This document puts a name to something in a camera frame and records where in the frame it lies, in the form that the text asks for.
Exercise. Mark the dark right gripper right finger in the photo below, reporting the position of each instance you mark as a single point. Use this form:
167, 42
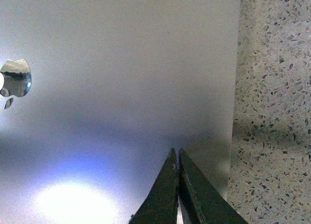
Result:
200, 202

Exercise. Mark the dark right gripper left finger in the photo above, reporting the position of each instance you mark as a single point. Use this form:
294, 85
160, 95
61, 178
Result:
161, 204

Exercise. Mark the grey laptop computer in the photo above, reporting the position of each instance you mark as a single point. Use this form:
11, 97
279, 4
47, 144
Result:
115, 85

